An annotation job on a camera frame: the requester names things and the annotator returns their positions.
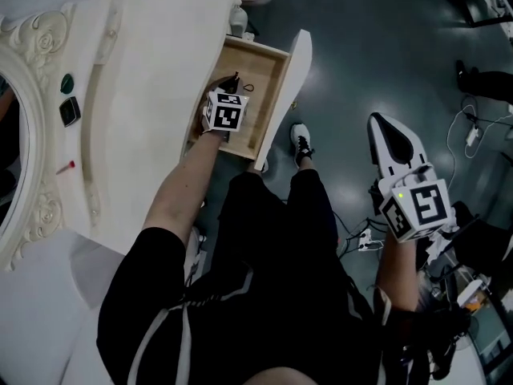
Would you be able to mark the black metal stand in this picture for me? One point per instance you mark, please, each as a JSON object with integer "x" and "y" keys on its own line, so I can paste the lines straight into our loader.
{"x": 487, "y": 2}

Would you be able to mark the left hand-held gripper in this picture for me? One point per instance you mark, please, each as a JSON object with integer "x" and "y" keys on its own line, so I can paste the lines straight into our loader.
{"x": 226, "y": 114}

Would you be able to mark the person's right white sneaker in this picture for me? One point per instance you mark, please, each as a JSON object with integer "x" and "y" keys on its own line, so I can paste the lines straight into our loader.
{"x": 301, "y": 140}

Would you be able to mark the white ceramic vase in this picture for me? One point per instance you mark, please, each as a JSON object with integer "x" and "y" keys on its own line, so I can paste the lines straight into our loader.
{"x": 238, "y": 18}

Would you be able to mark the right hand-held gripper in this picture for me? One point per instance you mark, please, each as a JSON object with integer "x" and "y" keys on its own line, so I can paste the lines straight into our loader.
{"x": 425, "y": 207}

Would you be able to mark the white vanity table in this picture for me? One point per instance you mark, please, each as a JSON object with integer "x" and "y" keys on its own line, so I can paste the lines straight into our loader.
{"x": 160, "y": 62}

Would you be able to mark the square black makeup compact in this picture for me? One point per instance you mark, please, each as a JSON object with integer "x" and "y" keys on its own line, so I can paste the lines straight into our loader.
{"x": 69, "y": 112}

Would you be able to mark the wooden vanity drawer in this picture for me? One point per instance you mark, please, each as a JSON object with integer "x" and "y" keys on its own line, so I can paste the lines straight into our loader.
{"x": 264, "y": 74}

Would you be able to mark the white power strip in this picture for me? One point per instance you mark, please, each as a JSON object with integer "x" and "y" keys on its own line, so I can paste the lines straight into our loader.
{"x": 368, "y": 242}

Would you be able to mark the person's right forearm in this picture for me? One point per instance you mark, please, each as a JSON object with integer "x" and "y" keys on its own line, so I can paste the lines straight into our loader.
{"x": 394, "y": 271}

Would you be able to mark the person's left forearm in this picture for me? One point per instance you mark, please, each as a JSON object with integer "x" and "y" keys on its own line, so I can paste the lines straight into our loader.
{"x": 180, "y": 183}

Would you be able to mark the person's black shorts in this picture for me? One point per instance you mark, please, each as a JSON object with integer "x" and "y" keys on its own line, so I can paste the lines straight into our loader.
{"x": 276, "y": 223}

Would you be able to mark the red-tipped makeup stick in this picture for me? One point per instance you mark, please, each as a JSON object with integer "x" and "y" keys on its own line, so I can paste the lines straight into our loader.
{"x": 66, "y": 167}

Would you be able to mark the person's black striped shirt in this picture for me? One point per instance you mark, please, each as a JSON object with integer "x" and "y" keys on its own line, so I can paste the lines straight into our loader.
{"x": 248, "y": 327}

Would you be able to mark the round green makeup compact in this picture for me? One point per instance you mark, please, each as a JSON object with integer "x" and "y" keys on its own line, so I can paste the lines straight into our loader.
{"x": 67, "y": 83}

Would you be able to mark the white crumpled cloth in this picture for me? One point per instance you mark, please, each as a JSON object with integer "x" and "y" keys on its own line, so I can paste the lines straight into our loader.
{"x": 441, "y": 235}

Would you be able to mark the ornate white framed mirror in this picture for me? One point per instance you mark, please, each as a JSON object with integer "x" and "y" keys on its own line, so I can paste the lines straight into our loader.
{"x": 38, "y": 78}

